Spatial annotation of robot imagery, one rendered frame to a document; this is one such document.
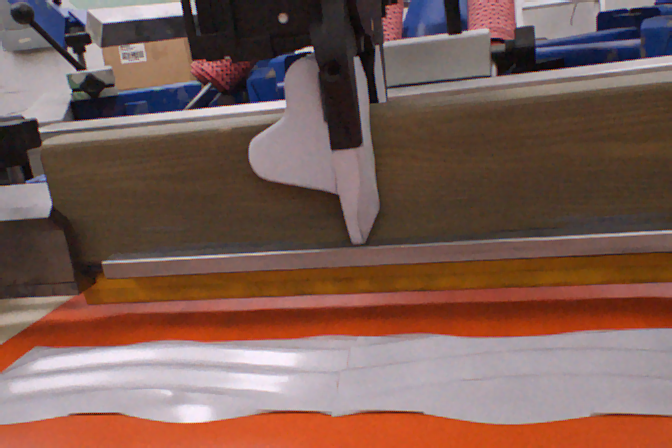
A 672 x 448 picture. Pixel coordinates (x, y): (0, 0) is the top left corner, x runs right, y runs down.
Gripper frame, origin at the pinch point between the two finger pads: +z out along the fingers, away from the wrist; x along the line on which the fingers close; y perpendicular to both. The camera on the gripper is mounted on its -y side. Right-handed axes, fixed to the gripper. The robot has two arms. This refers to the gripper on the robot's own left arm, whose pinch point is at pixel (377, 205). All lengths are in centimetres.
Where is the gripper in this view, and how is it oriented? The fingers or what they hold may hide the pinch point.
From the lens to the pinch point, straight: 38.1
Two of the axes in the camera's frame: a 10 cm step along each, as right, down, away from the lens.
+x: -2.1, 3.0, -9.3
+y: -9.7, 0.8, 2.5
